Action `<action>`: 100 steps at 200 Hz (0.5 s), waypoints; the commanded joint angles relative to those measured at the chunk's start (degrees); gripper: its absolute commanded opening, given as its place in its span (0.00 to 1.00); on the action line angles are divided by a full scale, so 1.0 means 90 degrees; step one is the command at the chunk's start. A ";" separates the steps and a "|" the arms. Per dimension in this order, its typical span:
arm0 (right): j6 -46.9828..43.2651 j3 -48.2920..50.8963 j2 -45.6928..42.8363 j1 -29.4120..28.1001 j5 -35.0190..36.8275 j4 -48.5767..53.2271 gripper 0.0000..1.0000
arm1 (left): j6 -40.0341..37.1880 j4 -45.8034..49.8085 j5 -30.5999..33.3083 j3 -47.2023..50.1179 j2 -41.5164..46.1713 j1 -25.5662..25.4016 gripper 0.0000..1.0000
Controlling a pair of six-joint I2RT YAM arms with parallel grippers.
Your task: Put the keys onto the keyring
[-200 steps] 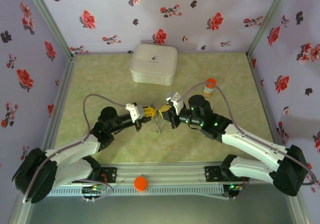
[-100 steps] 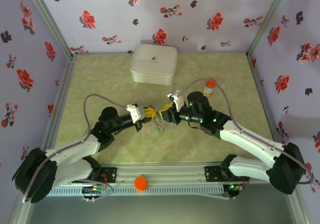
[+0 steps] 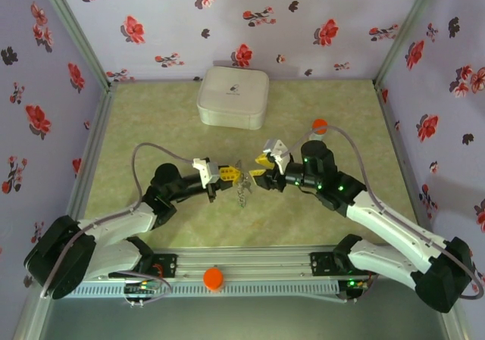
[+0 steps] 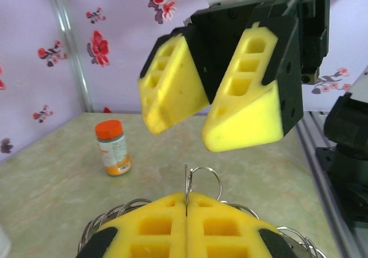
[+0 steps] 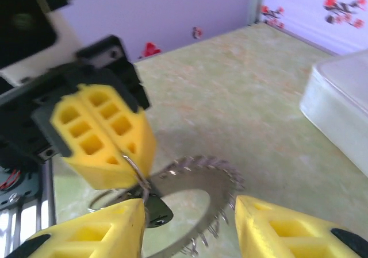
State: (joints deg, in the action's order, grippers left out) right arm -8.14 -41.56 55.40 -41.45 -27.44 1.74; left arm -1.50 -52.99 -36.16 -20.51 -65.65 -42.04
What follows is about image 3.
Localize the orange cap pill bottle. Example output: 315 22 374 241
309 118 329 143

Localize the white zip case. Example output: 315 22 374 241
196 66 271 131

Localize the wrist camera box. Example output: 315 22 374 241
263 139 291 174
192 157 221 188

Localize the small circuit board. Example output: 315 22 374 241
124 282 160 298
343 277 367 299

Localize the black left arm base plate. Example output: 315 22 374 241
108 253 178 279

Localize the orange round button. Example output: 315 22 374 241
202 267 225 292

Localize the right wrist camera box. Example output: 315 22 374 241
263 139 291 174

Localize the grey slotted cable duct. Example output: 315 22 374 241
51 281 340 299

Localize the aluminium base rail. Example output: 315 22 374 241
36 245 452 280

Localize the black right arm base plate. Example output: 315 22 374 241
309 251 379 277

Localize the aluminium corner post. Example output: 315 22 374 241
33 0 114 91
373 0 444 87

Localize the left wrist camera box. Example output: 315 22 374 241
192 157 221 188

